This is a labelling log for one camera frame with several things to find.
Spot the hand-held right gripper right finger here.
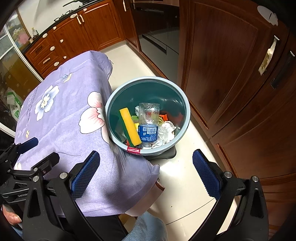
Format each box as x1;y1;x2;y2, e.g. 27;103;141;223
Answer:
188;149;270;241

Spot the person's left hand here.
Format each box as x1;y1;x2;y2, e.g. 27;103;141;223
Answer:
2;205;23;226

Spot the teal trash bin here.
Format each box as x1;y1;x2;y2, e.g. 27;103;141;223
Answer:
105;77;191;160

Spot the person's leg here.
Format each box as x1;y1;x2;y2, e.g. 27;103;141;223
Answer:
126;212;168;241

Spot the white framed sliding door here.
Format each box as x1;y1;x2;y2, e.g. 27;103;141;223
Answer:
0;14;44;139

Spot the brown wooden tall cabinet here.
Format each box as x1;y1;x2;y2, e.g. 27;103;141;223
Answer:
177;0;296;232

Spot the clear plastic water bottle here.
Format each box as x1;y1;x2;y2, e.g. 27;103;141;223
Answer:
135;102;161;149

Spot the yellow green sponge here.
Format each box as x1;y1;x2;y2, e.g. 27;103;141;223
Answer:
119;107;142;147

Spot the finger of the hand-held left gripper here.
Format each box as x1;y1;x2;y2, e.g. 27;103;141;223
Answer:
14;153;60;178
5;137;38;160

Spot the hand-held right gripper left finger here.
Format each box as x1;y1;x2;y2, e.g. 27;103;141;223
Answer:
22;150;103;241

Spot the purple floral tablecloth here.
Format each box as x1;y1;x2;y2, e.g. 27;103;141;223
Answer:
14;51;161;216

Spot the green white rice sack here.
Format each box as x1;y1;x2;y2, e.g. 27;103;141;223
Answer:
5;88;23;121

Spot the white tissue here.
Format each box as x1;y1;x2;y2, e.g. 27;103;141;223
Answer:
153;120;182;147

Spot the black stove grate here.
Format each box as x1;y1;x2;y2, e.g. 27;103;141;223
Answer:
54;9;73;22

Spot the dark green wok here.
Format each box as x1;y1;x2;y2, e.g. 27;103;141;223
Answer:
62;0;93;6

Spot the built-in black oven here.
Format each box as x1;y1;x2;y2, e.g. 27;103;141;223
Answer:
129;0;181;56

